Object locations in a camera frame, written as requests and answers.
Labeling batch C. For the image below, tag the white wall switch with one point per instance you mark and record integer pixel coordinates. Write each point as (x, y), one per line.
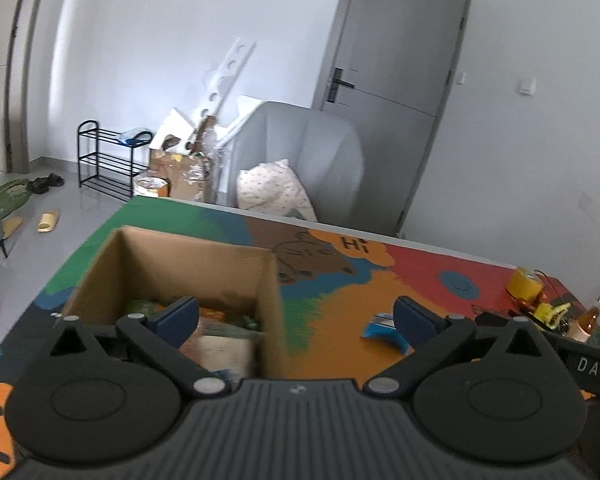
(527, 87)

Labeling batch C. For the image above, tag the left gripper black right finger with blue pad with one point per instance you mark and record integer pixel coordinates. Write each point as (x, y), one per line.
(438, 342)

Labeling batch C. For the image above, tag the white blue label snack packet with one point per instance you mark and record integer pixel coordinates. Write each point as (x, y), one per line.
(231, 358)

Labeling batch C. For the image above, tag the orange snack packet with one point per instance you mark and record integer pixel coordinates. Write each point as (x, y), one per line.
(212, 315)

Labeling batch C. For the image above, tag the orange white bucket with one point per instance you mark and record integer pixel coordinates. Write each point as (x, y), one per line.
(149, 185)

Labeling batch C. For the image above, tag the yellow toy clutter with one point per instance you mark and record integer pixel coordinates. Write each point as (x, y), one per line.
(550, 316)

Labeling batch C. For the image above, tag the black shoes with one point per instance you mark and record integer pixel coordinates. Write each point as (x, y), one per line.
(42, 185)

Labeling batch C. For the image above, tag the brown carton with packaging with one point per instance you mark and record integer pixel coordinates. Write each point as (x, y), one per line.
(186, 157)

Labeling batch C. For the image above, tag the brown cardboard box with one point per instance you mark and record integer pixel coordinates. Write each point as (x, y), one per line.
(135, 263)

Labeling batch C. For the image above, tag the white dotted pillow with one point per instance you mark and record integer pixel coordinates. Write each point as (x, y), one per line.
(273, 188)

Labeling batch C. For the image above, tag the grey closed door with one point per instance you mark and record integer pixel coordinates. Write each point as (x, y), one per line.
(401, 55)

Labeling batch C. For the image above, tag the teal clear cracker packet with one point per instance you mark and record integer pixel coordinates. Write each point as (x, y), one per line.
(214, 328)

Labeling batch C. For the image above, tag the open grey door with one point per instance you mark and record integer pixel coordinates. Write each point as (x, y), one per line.
(5, 60)

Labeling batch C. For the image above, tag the green door mat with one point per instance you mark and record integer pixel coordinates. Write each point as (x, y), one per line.
(13, 195)

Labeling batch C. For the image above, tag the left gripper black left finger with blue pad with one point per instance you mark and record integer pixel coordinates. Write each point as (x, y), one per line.
(156, 342)

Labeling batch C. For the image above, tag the black metal shoe rack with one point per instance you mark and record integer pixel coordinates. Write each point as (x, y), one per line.
(108, 161)

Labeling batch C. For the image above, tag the colourful cartoon table mat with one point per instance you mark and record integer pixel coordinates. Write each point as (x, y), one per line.
(520, 403)

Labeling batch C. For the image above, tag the white foam board with holes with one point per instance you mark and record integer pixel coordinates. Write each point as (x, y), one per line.
(223, 80)

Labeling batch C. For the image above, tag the black door handle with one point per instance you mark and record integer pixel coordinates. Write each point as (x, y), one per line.
(335, 84)

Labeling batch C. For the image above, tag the grey armchair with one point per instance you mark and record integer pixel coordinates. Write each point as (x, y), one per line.
(323, 150)

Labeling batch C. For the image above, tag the green snack bar packet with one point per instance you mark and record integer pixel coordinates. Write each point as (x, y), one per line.
(149, 308)

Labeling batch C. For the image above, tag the yellow slipper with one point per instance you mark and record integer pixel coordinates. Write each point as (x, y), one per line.
(48, 221)
(10, 226)

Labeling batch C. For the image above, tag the amber glass bottle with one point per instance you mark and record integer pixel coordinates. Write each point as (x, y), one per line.
(587, 323)

